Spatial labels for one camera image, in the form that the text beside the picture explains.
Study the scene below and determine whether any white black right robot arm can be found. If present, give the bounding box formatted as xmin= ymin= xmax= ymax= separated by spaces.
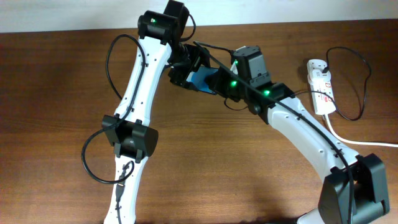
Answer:
xmin=205 ymin=47 xmax=390 ymax=223

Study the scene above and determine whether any white USB charger adapter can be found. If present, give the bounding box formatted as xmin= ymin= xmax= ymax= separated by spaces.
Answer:
xmin=310 ymin=69 xmax=331 ymax=83

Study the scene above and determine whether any white power strip cord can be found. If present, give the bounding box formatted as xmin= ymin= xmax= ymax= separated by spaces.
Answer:
xmin=322 ymin=113 xmax=398 ymax=148

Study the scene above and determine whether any blue Galaxy smartphone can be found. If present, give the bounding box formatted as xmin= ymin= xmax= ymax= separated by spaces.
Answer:
xmin=186 ymin=66 xmax=218 ymax=95

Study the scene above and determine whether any white power strip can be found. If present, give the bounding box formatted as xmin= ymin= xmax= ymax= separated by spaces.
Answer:
xmin=307 ymin=59 xmax=336 ymax=115

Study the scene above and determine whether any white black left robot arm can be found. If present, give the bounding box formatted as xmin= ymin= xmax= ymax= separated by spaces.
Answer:
xmin=102 ymin=1 xmax=202 ymax=223

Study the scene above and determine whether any black USB charging cable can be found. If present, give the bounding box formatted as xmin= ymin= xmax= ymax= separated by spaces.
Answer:
xmin=223 ymin=46 xmax=373 ymax=121

